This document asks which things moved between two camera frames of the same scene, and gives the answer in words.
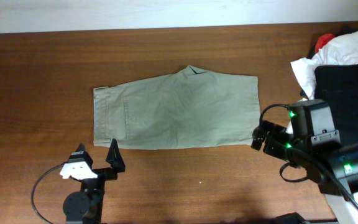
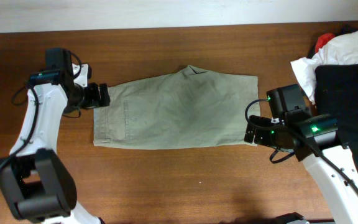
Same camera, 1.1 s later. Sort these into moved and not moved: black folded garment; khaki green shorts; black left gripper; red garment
Moved: black left gripper
Not moved: black folded garment; red garment; khaki green shorts
